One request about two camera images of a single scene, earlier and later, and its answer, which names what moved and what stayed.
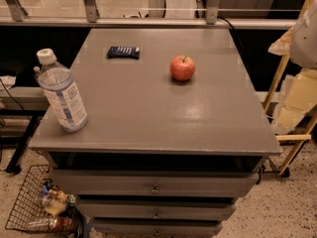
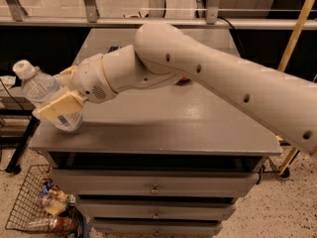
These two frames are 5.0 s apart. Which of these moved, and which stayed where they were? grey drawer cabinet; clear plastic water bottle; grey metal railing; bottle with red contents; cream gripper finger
Moved: cream gripper finger; clear plastic water bottle
Stayed: bottle with red contents; grey drawer cabinet; grey metal railing
